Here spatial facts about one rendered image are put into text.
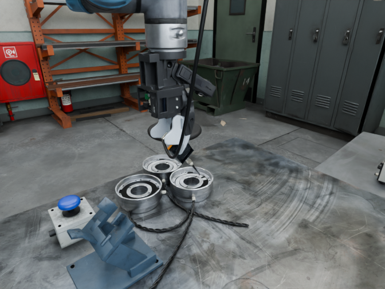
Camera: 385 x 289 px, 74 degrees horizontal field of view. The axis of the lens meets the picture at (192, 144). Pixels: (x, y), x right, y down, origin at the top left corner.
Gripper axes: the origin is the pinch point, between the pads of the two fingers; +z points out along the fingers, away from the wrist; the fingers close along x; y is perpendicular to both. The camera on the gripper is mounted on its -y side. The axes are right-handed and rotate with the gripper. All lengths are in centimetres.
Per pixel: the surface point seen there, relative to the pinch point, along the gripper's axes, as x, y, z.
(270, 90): -150, -275, 53
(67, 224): -1.5, 24.7, 8.8
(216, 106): -206, -233, 80
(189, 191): 4.3, 0.5, 9.5
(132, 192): -6.3, 9.1, 11.5
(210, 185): 5.7, -4.7, 9.6
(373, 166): 22, -79, 25
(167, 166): -10.6, -4.0, 11.1
